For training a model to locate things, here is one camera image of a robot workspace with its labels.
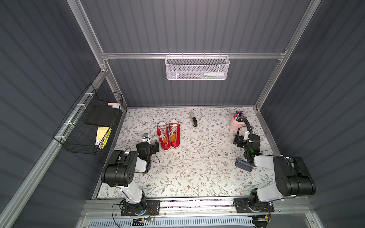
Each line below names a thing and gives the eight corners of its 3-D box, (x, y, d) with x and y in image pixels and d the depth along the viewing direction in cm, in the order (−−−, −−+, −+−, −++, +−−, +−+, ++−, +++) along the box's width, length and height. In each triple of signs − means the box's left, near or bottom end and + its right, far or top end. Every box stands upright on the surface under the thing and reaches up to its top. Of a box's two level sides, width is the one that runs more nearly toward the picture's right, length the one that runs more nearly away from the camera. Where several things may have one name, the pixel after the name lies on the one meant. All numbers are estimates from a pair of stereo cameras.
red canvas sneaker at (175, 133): (168, 149, 98) (167, 143, 92) (170, 122, 113) (169, 116, 107) (180, 149, 98) (180, 143, 92) (181, 122, 113) (180, 116, 107)
